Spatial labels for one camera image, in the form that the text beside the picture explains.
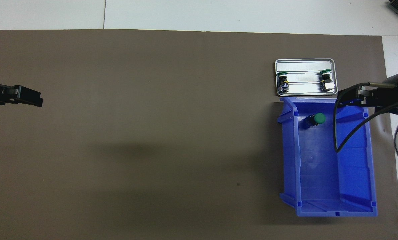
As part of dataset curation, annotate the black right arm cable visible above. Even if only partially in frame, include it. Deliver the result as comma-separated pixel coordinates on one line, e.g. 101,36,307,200
333,82,398,153

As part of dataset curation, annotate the brown table mat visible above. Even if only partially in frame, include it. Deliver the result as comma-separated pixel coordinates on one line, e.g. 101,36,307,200
0,29,398,240

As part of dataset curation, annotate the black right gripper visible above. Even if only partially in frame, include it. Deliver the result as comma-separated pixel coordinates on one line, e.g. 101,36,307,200
347,75,398,114

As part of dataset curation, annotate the blue plastic storage bin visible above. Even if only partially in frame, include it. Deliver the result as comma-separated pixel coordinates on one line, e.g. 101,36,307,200
277,96,378,218

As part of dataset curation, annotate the silver metal tray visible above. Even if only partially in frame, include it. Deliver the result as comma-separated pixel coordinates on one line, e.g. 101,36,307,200
274,59,335,96

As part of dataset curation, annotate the green push button switch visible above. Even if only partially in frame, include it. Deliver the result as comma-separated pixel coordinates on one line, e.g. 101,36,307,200
276,71,290,94
302,113,326,130
320,69,336,92

